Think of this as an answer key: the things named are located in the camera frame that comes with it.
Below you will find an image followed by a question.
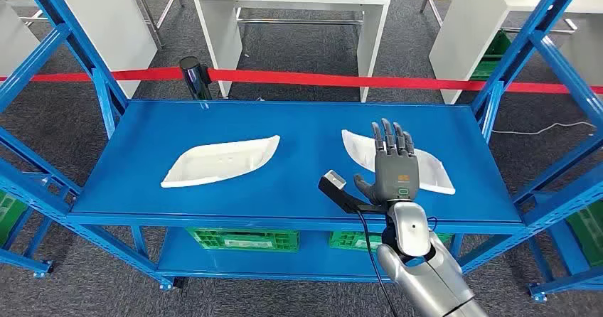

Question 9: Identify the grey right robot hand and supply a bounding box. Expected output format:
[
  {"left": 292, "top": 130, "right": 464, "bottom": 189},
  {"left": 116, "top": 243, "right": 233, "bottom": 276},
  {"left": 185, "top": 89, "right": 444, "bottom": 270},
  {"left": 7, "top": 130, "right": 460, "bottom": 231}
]
[{"left": 353, "top": 117, "right": 421, "bottom": 208}]

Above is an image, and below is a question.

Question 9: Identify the white curved plastic part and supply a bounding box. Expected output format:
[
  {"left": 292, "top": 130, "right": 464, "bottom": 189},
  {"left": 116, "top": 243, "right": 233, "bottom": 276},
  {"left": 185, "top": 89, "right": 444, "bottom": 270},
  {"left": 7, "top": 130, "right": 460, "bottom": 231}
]
[
  {"left": 160, "top": 134, "right": 281, "bottom": 189},
  {"left": 341, "top": 129, "right": 457, "bottom": 196}
]

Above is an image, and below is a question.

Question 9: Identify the red barrier belt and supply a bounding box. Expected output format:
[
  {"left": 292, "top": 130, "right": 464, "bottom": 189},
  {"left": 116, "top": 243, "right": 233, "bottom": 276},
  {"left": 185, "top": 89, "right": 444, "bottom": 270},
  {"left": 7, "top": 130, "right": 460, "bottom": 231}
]
[{"left": 0, "top": 68, "right": 603, "bottom": 95}]

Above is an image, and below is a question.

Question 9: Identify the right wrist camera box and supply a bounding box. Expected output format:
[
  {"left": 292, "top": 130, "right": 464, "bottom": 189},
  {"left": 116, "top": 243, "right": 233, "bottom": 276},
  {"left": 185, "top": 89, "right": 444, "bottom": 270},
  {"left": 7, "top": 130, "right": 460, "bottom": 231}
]
[{"left": 318, "top": 169, "right": 388, "bottom": 215}]

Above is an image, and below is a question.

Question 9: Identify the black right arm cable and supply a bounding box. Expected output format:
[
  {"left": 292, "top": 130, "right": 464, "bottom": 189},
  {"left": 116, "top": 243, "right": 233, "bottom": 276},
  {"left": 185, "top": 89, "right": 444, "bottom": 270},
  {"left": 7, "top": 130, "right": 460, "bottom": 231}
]
[{"left": 356, "top": 211, "right": 401, "bottom": 317}]

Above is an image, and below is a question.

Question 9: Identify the thin white cable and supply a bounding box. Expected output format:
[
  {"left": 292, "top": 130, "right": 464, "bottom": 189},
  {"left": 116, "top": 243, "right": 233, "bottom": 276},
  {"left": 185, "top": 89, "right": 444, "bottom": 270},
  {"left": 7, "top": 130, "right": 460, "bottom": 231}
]
[{"left": 491, "top": 120, "right": 597, "bottom": 136}]

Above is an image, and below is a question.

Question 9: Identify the black stanchion post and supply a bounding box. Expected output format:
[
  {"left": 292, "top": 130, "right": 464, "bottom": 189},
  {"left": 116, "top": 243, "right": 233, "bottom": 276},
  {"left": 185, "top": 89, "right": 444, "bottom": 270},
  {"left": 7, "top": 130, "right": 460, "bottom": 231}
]
[{"left": 178, "top": 55, "right": 213, "bottom": 102}]

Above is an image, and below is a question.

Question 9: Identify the steel tube frame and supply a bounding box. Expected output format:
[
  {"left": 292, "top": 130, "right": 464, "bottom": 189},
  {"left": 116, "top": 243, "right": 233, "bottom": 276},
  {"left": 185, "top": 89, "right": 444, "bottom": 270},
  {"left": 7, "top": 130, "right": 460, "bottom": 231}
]
[{"left": 127, "top": 0, "right": 186, "bottom": 48}]

